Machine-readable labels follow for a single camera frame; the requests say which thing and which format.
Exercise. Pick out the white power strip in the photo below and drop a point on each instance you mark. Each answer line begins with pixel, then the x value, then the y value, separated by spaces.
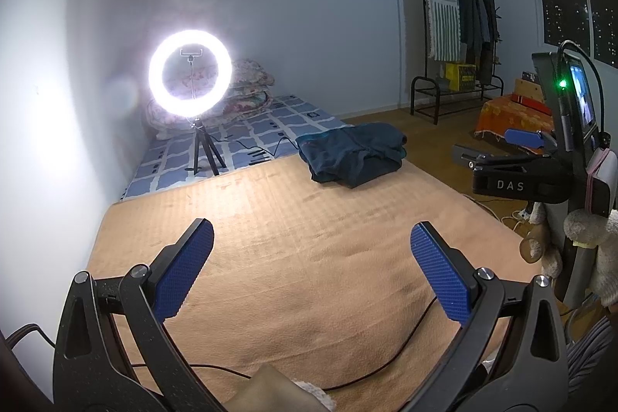
pixel 521 214

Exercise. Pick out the beige cloth with white knit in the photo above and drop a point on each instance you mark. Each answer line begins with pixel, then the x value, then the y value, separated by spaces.
pixel 270 392

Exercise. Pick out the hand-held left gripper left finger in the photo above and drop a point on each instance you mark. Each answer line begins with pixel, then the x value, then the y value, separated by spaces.
pixel 186 267

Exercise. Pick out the teal plaid fleece shirt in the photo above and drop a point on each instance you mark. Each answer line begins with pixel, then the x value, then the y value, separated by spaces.
pixel 352 151

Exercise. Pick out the person's right forearm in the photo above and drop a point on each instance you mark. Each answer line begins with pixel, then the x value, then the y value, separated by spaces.
pixel 596 354

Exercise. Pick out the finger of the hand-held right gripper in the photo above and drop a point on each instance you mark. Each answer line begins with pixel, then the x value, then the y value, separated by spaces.
pixel 524 137
pixel 466 154

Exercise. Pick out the white striped towel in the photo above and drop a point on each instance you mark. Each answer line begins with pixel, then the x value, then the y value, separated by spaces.
pixel 442 6

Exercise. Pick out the blue patterned bedsheet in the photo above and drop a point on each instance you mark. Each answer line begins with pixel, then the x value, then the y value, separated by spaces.
pixel 260 132

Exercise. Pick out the yellow box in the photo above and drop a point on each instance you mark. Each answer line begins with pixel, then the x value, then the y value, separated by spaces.
pixel 458 76

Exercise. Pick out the beige blanket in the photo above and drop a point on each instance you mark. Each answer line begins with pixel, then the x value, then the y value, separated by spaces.
pixel 314 248

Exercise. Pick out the dark window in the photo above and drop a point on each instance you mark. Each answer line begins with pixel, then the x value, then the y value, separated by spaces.
pixel 560 6

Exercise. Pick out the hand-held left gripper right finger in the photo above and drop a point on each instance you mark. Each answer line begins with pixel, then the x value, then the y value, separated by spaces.
pixel 442 272

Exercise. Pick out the brown tape roll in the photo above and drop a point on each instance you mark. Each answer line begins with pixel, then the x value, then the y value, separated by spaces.
pixel 524 248

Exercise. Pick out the black clothes rack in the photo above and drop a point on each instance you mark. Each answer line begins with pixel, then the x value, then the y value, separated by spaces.
pixel 426 78

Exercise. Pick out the person's right hand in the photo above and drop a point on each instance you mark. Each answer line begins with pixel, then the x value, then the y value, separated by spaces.
pixel 591 226

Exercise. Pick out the folded floral quilt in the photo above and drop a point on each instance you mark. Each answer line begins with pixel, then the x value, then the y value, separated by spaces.
pixel 251 84

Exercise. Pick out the dark hanging clothes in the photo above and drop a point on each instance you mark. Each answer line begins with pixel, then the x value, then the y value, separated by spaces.
pixel 475 21

